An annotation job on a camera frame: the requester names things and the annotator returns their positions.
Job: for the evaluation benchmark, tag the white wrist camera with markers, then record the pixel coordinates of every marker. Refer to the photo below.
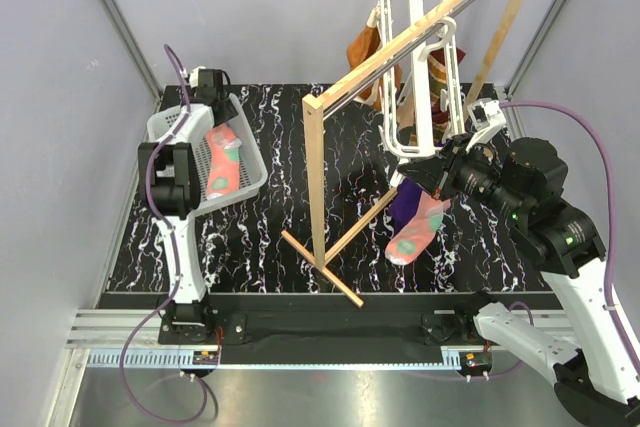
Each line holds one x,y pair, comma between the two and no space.
208,85
487,119

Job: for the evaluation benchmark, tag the white clip hanger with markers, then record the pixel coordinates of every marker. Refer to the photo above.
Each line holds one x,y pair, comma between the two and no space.
432,67

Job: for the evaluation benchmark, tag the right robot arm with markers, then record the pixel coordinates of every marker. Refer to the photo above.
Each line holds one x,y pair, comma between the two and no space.
593,378

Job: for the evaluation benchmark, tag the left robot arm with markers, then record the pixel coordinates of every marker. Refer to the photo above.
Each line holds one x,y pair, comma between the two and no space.
171,187

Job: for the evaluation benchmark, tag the aluminium rail frame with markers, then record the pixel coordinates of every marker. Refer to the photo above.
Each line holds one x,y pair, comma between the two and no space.
305,368

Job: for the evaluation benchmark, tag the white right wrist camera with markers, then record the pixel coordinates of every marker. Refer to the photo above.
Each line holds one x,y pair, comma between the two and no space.
487,119

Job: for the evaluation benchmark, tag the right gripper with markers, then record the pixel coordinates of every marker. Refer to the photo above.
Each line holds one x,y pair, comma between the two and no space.
433,174

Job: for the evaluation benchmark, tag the purple sock pair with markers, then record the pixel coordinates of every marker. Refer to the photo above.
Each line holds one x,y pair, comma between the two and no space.
405,204

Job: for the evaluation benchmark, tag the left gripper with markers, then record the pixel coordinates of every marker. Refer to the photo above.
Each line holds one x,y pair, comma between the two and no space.
229,112

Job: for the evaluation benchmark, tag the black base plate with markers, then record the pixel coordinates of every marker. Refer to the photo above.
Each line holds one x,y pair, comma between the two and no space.
322,330

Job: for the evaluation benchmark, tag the orange sock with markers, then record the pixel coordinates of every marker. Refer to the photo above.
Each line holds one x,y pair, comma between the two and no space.
365,45

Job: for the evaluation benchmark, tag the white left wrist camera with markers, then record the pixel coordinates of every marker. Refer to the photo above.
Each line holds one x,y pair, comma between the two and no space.
208,85

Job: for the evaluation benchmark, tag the pink dotted sock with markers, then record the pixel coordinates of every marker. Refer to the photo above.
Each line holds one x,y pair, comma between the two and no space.
224,174
415,237

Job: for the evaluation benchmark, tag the white plastic basket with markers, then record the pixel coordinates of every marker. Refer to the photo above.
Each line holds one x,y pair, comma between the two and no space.
188,127

